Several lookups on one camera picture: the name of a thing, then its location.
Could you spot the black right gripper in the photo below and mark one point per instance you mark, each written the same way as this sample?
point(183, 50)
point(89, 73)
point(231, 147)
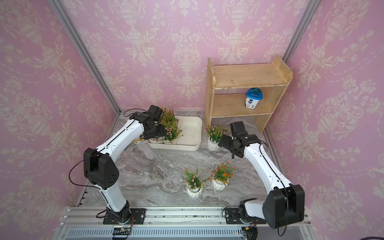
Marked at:
point(226, 145)

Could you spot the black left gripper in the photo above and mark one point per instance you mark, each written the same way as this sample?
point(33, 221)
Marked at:
point(161, 133)

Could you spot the red flower plant white pot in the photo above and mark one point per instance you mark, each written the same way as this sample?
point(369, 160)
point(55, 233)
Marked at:
point(168, 116)

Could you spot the tall pink flower plant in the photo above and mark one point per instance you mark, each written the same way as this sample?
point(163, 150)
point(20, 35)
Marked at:
point(173, 132)

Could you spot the orange flower plant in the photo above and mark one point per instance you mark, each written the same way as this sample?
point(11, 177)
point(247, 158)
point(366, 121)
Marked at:
point(221, 175)

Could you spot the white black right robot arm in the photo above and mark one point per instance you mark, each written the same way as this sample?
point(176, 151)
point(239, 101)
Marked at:
point(285, 203)

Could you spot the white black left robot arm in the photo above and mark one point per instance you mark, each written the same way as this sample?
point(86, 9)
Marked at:
point(100, 163)

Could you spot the cream plastic storage box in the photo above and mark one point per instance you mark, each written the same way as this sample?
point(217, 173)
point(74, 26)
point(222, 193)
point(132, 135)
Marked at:
point(190, 138)

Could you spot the white yellow tin can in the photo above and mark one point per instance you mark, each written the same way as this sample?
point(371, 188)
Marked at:
point(137, 141)

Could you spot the blue lid white tub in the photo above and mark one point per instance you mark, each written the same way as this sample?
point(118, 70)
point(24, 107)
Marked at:
point(253, 96)

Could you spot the wooden two-tier shelf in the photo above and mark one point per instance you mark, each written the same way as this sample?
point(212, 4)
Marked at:
point(226, 86)

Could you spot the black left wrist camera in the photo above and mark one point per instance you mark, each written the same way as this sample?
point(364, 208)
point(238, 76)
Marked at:
point(155, 112)

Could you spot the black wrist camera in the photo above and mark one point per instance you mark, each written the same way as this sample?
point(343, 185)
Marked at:
point(238, 129)
point(155, 112)

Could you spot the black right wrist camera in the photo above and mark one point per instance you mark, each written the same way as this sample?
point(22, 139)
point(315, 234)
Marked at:
point(238, 129)

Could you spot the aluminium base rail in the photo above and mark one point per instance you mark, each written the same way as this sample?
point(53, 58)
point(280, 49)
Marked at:
point(174, 223)

